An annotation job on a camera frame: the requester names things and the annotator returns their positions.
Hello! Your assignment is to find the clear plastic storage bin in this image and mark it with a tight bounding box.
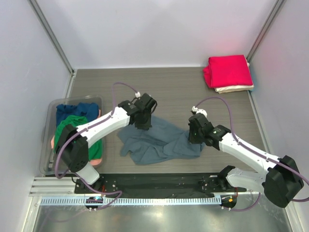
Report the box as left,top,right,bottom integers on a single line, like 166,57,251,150
40,94,104,175

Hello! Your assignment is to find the right aluminium corner post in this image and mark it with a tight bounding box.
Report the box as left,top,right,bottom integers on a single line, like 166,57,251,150
246,0,287,63

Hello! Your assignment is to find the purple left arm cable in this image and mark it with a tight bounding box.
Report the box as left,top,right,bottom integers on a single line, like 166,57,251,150
55,82,140,210

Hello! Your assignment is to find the aluminium corner post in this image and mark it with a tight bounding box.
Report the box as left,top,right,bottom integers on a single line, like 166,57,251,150
28,0,74,75
246,0,287,63

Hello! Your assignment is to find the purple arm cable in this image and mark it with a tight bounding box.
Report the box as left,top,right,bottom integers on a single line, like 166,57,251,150
193,97,309,212
55,82,140,210

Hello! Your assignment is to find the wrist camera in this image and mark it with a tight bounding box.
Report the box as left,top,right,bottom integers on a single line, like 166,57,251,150
191,106,208,117
134,93,157,114

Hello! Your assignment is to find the navy blue t shirt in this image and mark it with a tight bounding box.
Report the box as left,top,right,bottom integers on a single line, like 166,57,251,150
56,102,100,126

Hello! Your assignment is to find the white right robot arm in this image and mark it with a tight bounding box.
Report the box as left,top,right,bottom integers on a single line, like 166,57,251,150
188,113,304,208

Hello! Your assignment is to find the folded cream t shirt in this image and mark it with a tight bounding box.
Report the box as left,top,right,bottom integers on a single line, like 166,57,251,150
214,61,254,94

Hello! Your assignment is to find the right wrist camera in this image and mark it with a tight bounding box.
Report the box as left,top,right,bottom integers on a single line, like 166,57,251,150
191,106,208,117

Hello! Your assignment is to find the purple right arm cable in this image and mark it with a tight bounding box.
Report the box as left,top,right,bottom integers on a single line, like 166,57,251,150
193,97,309,212

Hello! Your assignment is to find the folded red t shirt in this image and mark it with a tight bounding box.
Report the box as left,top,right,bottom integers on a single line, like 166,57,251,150
203,55,253,88

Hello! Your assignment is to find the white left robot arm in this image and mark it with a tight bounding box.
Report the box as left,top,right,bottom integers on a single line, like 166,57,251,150
55,95,157,193

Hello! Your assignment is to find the pink t shirt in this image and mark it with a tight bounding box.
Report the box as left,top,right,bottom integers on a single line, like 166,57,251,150
51,110,103,166

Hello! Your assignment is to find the green t shirt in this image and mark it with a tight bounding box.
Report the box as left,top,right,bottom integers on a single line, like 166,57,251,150
51,116,103,166

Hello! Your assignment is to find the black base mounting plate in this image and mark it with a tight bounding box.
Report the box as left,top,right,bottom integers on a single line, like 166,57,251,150
74,173,246,198

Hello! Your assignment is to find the white slotted cable duct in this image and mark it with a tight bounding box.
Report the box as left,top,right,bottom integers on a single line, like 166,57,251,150
40,196,222,206

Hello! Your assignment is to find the grey blue t shirt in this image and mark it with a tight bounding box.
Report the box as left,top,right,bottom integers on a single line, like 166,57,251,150
117,116,205,165

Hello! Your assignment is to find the left aluminium corner post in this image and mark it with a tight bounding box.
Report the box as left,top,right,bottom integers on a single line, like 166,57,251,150
28,0,74,75

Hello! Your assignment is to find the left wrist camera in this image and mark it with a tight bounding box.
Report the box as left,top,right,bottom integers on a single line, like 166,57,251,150
134,93,157,114

